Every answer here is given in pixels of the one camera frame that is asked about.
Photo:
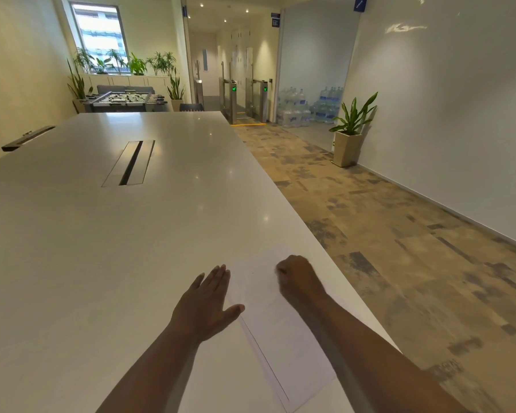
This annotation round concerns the small blue wall sign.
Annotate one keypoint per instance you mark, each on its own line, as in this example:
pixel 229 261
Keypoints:
pixel 275 20

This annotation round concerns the small floor plant white pot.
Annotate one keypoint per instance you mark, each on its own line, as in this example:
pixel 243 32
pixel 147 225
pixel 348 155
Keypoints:
pixel 176 92

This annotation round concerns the black chair back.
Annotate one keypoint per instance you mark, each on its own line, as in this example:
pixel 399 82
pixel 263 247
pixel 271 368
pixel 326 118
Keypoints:
pixel 191 107

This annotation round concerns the tall floor plant in pot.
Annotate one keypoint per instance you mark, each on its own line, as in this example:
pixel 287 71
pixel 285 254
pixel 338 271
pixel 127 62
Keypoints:
pixel 78 88

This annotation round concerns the steel turnstile gate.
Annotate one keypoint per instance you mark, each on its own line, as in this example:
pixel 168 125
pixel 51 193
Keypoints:
pixel 231 101
pixel 262 101

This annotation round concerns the person's right hand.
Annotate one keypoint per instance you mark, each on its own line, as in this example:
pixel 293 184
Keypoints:
pixel 300 281

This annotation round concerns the person's left little finger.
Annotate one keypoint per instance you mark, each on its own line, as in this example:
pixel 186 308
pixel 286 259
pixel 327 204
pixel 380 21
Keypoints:
pixel 197 282

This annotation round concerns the person's left hand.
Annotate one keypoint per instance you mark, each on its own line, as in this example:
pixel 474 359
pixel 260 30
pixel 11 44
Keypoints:
pixel 200 311

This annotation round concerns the bushy green palm plant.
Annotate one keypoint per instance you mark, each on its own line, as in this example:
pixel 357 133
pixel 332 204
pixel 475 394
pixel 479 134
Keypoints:
pixel 162 63

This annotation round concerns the foosball table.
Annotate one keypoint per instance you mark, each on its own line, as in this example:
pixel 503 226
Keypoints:
pixel 122 99

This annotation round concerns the person's right fingers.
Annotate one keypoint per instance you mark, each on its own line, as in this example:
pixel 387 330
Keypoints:
pixel 282 275

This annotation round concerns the broad-leaf green plant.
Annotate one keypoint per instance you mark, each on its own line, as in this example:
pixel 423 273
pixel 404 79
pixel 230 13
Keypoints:
pixel 137 65

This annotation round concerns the large blue wall sign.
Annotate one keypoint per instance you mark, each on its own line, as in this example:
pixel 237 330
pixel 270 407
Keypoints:
pixel 360 2

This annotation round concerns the person's left thumb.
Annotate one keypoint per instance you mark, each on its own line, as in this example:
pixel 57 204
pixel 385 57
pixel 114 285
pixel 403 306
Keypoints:
pixel 234 312

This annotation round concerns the white paper sheet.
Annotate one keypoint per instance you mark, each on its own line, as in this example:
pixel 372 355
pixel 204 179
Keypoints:
pixel 279 335

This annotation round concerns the stack of water bottles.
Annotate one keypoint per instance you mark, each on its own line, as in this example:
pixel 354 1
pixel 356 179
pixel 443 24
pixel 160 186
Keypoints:
pixel 309 108

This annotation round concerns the person's right forearm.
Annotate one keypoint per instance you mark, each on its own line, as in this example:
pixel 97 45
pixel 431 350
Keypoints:
pixel 370 361

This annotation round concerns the grey sofa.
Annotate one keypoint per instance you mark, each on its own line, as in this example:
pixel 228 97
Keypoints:
pixel 124 88

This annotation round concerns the snake plant in beige planter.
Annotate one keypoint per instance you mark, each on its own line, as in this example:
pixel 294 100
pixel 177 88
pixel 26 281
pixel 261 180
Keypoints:
pixel 350 133

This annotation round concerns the person's left forearm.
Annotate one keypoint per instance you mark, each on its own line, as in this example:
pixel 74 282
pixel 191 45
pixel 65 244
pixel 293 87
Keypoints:
pixel 150 374

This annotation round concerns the window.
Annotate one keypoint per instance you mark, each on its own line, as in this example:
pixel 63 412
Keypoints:
pixel 99 36

